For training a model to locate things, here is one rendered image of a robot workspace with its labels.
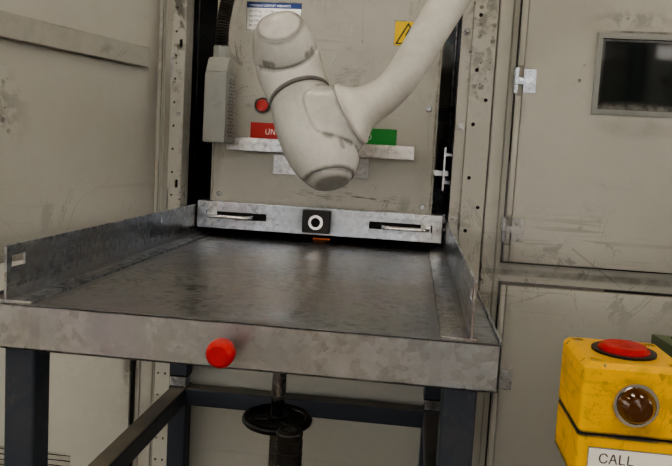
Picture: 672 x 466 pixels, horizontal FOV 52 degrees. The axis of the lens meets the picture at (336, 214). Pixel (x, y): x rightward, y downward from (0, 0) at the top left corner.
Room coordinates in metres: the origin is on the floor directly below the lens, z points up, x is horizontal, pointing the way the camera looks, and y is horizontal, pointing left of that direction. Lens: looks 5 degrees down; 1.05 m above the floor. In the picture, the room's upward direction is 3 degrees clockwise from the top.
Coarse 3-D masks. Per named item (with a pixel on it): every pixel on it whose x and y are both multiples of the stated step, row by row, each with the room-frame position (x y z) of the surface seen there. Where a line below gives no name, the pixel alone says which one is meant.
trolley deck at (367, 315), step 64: (192, 256) 1.22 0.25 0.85; (256, 256) 1.26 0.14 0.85; (320, 256) 1.31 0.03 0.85; (384, 256) 1.35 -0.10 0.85; (0, 320) 0.81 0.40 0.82; (64, 320) 0.80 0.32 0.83; (128, 320) 0.79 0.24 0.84; (192, 320) 0.78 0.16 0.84; (256, 320) 0.79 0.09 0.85; (320, 320) 0.81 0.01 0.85; (384, 320) 0.83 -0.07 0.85; (448, 384) 0.75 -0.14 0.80
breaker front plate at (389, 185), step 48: (240, 0) 1.52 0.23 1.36; (288, 0) 1.51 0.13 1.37; (336, 0) 1.50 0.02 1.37; (384, 0) 1.49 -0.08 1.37; (240, 48) 1.52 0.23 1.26; (336, 48) 1.50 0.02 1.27; (384, 48) 1.49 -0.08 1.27; (240, 96) 1.52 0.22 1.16; (432, 96) 1.47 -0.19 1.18; (432, 144) 1.47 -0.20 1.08; (240, 192) 1.52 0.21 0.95; (288, 192) 1.51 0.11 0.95; (336, 192) 1.50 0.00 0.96; (384, 192) 1.48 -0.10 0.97
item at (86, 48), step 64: (0, 0) 1.12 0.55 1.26; (64, 0) 1.24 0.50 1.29; (128, 0) 1.40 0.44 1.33; (0, 64) 1.12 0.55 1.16; (64, 64) 1.25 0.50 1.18; (128, 64) 1.41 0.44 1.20; (0, 128) 1.12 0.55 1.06; (64, 128) 1.25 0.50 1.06; (128, 128) 1.41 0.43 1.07; (0, 192) 1.12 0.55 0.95; (64, 192) 1.25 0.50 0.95; (128, 192) 1.42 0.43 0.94; (0, 256) 1.09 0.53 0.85
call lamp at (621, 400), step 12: (636, 384) 0.51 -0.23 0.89; (624, 396) 0.50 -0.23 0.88; (636, 396) 0.50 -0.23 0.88; (648, 396) 0.50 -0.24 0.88; (624, 408) 0.50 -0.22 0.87; (636, 408) 0.50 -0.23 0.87; (648, 408) 0.50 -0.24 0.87; (624, 420) 0.51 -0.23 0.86; (636, 420) 0.50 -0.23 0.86; (648, 420) 0.50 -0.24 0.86
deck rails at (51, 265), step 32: (128, 224) 1.16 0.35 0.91; (160, 224) 1.31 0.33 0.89; (448, 224) 1.38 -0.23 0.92; (32, 256) 0.87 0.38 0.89; (64, 256) 0.95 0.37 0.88; (96, 256) 1.04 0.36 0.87; (128, 256) 1.16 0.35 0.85; (448, 256) 1.27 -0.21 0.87; (32, 288) 0.87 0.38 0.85; (64, 288) 0.89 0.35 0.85; (448, 288) 1.04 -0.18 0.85; (448, 320) 0.83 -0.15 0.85
